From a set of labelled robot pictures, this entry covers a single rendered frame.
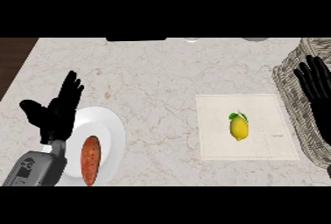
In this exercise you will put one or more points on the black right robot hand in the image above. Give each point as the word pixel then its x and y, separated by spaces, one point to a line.
pixel 318 87

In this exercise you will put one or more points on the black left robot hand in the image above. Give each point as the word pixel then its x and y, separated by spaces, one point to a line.
pixel 60 112

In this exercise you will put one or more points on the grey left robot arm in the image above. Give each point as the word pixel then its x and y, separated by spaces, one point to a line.
pixel 36 167

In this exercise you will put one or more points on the grey wicker basket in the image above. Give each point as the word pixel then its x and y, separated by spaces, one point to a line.
pixel 297 96

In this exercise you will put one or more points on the yellow lemon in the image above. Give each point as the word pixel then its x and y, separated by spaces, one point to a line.
pixel 238 128

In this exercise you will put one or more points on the cream placemat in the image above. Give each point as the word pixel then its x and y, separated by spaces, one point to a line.
pixel 224 128

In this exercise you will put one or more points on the white plate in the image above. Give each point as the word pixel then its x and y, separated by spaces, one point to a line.
pixel 101 137

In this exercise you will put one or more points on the orange sweet potato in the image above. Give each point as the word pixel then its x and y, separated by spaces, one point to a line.
pixel 91 160

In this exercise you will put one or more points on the grey round object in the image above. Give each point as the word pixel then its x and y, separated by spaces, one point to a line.
pixel 255 39

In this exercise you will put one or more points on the black appliance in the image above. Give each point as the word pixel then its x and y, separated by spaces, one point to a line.
pixel 136 39

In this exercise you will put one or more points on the small white object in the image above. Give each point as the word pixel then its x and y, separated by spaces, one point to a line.
pixel 193 39

